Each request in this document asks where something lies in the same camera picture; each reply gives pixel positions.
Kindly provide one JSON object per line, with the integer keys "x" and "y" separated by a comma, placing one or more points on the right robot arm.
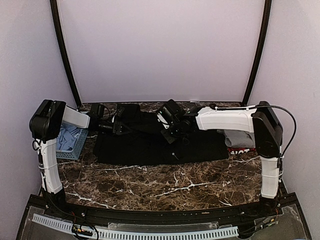
{"x": 200, "y": 125}

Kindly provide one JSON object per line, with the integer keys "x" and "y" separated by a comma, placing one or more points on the red black folded shirt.
{"x": 240, "y": 151}

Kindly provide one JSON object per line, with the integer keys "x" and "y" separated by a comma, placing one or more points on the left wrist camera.
{"x": 97, "y": 111}

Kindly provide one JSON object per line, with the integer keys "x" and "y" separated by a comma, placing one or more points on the right acrylic base plate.
{"x": 287, "y": 226}

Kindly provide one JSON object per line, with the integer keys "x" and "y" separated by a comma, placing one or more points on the black frame post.
{"x": 63, "y": 52}
{"x": 258, "y": 53}

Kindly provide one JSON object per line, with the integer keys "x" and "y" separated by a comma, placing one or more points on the grey folded shirt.
{"x": 239, "y": 139}

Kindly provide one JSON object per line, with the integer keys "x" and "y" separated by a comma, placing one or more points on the acrylic base plate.
{"x": 287, "y": 226}
{"x": 35, "y": 225}

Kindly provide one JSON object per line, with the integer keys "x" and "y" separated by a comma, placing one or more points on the white slotted cable duct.
{"x": 118, "y": 231}

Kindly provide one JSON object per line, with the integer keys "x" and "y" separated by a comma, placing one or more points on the light blue shirt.
{"x": 67, "y": 137}

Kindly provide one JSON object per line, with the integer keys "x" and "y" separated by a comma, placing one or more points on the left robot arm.
{"x": 45, "y": 127}

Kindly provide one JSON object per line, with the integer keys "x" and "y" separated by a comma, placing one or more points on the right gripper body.
{"x": 171, "y": 137}

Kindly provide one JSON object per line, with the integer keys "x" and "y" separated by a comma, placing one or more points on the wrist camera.
{"x": 97, "y": 111}
{"x": 170, "y": 113}

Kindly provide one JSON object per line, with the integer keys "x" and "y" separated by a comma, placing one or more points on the light blue plastic basket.
{"x": 75, "y": 153}

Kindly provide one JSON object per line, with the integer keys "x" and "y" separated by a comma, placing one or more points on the right black frame post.
{"x": 258, "y": 53}

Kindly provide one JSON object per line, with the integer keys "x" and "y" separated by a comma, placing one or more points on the black front rail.
{"x": 244, "y": 214}

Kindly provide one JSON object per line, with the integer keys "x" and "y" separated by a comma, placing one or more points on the left black frame post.
{"x": 63, "y": 52}

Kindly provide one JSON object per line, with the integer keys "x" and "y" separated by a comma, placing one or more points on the left acrylic base plate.
{"x": 35, "y": 225}

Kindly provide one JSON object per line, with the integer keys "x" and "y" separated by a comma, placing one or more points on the black long sleeve shirt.
{"x": 145, "y": 145}

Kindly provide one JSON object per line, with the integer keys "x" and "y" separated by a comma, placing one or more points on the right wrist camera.
{"x": 170, "y": 113}

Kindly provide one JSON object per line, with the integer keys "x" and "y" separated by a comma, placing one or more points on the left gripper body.
{"x": 115, "y": 127}

